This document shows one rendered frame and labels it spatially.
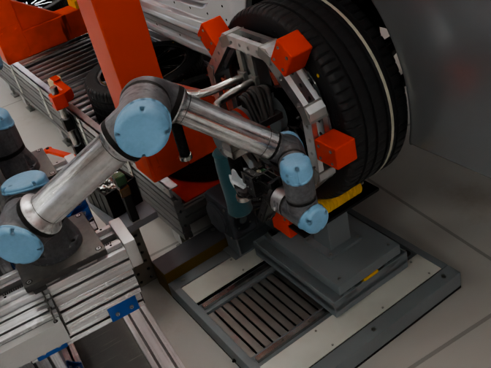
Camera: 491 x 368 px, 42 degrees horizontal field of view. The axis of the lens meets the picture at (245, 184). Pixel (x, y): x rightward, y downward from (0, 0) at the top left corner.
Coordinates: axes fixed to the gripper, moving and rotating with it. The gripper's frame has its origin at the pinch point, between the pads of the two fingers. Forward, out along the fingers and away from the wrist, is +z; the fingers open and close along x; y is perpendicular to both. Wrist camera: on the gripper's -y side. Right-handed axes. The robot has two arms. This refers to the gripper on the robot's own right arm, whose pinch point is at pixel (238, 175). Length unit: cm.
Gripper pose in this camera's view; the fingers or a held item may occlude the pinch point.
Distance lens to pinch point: 181.2
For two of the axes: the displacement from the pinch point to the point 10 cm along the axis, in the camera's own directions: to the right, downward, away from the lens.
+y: -1.9, -8.1, -5.6
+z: -5.7, -3.7, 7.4
